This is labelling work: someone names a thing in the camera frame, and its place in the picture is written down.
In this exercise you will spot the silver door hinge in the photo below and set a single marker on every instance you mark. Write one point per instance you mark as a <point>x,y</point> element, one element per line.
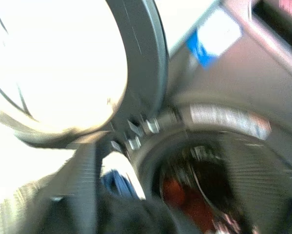
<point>151,125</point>

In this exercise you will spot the dark blue garment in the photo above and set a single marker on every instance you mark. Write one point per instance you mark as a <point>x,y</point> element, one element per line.
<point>119,182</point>

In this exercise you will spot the blue white rectangular label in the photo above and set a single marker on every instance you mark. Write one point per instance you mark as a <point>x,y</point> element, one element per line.
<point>216,36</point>

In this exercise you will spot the white curved warning label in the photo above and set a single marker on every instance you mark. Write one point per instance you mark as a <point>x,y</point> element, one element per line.
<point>228,119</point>

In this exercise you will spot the grey front-load washing machine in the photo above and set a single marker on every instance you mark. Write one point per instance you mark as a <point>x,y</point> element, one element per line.
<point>233,85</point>

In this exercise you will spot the black garment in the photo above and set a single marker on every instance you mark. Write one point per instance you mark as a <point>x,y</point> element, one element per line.
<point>126,214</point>

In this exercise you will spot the orange garment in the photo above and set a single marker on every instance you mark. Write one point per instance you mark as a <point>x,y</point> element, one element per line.
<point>184,202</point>

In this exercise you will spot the round glass washer door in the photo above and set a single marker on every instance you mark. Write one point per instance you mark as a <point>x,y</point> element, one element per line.
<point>145,48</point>

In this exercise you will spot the black rubber door gasket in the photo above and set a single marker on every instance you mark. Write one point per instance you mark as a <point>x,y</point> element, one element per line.
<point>145,165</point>

